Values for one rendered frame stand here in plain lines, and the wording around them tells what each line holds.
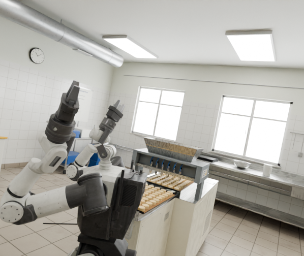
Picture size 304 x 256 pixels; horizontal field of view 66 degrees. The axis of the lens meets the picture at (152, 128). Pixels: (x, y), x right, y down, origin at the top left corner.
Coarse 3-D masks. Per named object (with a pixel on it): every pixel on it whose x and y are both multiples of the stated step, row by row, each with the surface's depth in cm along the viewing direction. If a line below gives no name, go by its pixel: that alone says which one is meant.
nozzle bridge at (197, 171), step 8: (136, 152) 237; (144, 152) 233; (136, 160) 239; (144, 160) 242; (160, 160) 235; (168, 160) 222; (176, 160) 219; (136, 168) 248; (152, 168) 233; (160, 168) 234; (176, 168) 227; (184, 168) 224; (192, 168) 221; (200, 168) 209; (208, 168) 237; (176, 176) 222; (184, 176) 219; (192, 176) 221; (200, 176) 209; (200, 184) 219; (200, 192) 222
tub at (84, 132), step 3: (75, 126) 576; (75, 129) 548; (78, 129) 545; (81, 129) 543; (84, 129) 554; (87, 129) 568; (81, 132) 541; (84, 132) 548; (87, 132) 559; (81, 135) 541; (84, 135) 551; (87, 135) 561
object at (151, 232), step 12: (168, 204) 203; (156, 216) 180; (168, 216) 208; (144, 228) 163; (156, 228) 185; (168, 228) 215; (132, 240) 157; (144, 240) 167; (156, 240) 190; (144, 252) 172; (156, 252) 196
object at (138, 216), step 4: (176, 192) 222; (168, 200) 204; (160, 204) 187; (156, 208) 180; (136, 212) 153; (148, 212) 168; (136, 216) 153; (140, 216) 156; (144, 216) 162; (136, 220) 153
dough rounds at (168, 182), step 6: (150, 180) 230; (156, 180) 234; (162, 180) 238; (168, 180) 247; (174, 180) 249; (180, 180) 252; (186, 180) 263; (168, 186) 221; (174, 186) 227; (180, 186) 228; (186, 186) 239
